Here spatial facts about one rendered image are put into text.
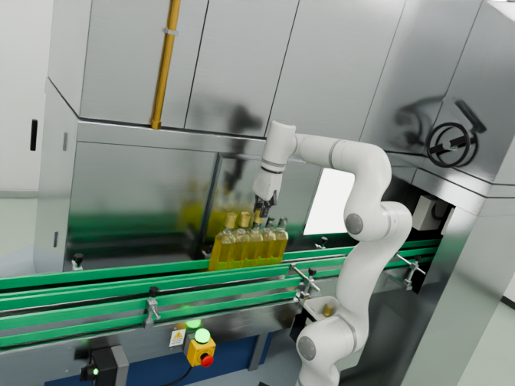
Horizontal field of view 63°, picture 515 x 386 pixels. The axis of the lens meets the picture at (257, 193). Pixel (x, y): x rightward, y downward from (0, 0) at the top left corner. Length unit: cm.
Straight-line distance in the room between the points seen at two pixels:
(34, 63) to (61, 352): 328
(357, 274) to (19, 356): 88
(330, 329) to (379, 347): 131
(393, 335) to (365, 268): 133
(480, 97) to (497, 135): 19
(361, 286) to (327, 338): 17
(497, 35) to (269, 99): 111
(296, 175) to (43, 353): 104
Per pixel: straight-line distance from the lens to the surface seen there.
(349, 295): 121
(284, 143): 138
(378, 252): 119
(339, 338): 127
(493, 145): 211
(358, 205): 107
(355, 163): 115
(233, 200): 156
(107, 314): 127
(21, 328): 124
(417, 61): 202
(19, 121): 436
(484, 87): 217
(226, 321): 146
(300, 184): 171
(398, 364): 250
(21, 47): 423
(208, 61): 139
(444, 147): 216
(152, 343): 137
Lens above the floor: 188
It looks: 19 degrees down
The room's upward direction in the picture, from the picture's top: 15 degrees clockwise
